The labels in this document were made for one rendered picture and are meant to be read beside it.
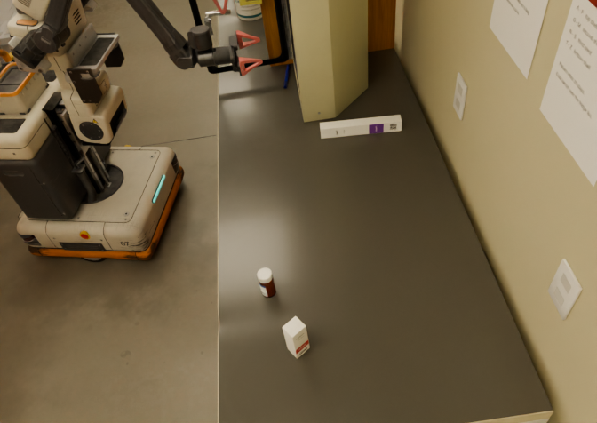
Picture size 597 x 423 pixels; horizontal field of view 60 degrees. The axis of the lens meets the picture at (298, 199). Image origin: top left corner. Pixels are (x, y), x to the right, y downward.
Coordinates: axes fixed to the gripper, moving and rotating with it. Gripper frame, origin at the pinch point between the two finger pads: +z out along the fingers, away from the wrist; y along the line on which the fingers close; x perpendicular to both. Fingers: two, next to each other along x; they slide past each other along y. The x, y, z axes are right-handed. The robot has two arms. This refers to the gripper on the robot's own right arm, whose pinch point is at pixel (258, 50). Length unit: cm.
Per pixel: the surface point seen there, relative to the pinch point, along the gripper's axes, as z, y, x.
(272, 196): -1, -50, 10
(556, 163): 54, -79, -42
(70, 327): -106, -50, 109
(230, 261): -14, -71, 4
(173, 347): -56, -68, 103
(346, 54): 28.0, -7.7, -1.1
